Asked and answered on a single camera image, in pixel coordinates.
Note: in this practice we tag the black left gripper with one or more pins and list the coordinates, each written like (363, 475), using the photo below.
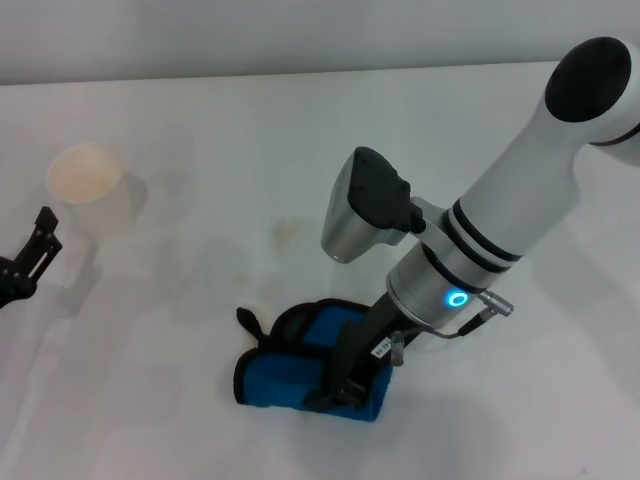
(10, 285)

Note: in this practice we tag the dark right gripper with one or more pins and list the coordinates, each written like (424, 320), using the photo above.
(380, 325)

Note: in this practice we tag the blue rag with black trim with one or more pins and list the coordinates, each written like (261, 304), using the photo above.
(270, 380)

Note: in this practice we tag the white paper cup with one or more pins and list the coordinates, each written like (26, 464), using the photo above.
(82, 172)

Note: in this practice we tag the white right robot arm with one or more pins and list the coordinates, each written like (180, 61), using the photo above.
(525, 190)

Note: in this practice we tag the brown water stain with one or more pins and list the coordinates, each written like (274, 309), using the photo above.
(286, 230)

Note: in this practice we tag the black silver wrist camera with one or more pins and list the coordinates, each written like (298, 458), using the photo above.
(370, 205)

